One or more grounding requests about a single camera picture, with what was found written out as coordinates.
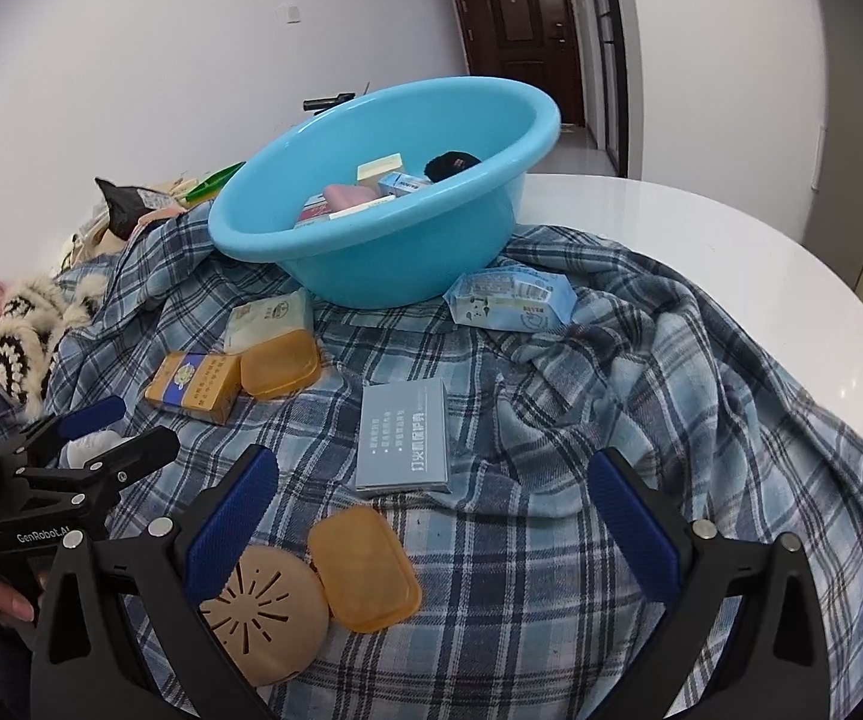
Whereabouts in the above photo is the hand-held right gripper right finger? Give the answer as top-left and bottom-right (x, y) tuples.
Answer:
(588, 446), (834, 720)

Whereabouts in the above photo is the white soft packet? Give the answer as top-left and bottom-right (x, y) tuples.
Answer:
(223, 287), (314, 355)

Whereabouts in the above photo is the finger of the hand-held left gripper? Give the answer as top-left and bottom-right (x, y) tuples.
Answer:
(17, 395), (127, 466)
(15, 426), (181, 518)

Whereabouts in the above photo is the dark brown door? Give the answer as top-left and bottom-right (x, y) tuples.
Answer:
(444, 0), (586, 128)

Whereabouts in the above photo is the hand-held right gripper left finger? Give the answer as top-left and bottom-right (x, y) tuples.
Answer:
(30, 444), (280, 720)

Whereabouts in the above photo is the red white small box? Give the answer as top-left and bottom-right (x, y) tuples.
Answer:
(295, 195), (335, 230)

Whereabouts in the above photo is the white bottle cap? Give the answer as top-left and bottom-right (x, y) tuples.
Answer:
(62, 429), (124, 468)

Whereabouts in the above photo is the blue plaid shirt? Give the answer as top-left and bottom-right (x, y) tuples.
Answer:
(0, 199), (863, 720)

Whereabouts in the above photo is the light blue tissue packet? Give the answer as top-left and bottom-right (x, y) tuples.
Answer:
(442, 268), (579, 331)

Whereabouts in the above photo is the light blue plastic basin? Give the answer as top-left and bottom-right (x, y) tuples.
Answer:
(208, 75), (562, 310)

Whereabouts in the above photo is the grey blue box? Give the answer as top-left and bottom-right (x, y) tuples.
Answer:
(355, 379), (451, 496)

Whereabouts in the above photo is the round tan slotted disc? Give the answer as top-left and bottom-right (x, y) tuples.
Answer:
(199, 544), (329, 687)

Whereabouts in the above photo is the black plastic bag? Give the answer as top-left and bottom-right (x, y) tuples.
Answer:
(94, 178), (170, 241)

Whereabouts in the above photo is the orange soap under disc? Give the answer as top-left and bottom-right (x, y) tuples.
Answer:
(307, 506), (424, 633)

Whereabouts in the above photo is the fluffy black cream knitwear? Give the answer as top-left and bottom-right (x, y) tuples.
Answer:
(0, 274), (110, 406)

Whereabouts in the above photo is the gold blue box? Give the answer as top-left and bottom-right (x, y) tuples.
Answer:
(144, 351), (242, 425)

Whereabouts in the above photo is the black hair accessory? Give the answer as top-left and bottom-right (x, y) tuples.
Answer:
(424, 152), (481, 182)

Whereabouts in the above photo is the pink soap bar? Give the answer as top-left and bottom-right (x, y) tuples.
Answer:
(324, 182), (388, 211)

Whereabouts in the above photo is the black framed glass door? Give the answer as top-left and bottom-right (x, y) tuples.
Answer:
(597, 0), (631, 181)

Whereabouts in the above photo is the blue white small box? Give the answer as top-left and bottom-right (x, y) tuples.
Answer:
(377, 171), (433, 197)

